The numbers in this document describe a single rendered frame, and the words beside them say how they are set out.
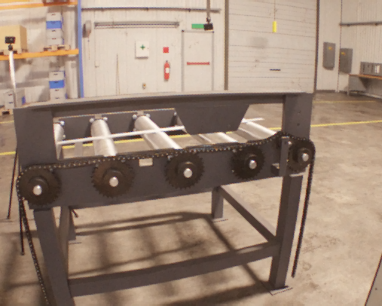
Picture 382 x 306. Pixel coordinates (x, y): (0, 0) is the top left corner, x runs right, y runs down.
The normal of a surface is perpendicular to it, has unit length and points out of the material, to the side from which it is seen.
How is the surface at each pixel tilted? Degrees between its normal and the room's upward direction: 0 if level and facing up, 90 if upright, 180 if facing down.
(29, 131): 90
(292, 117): 90
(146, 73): 90
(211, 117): 90
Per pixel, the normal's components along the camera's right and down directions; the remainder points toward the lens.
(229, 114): 0.33, 0.29
